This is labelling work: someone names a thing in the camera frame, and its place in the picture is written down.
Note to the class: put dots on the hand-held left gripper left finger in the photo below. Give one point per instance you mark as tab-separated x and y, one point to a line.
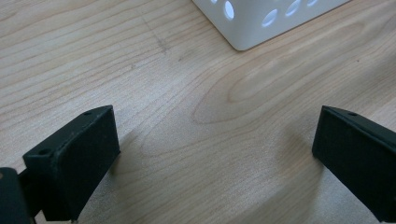
74	165

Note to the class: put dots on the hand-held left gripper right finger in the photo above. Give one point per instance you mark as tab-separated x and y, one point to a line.
358	155

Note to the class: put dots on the white perforated basket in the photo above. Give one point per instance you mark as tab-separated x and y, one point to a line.
249	25

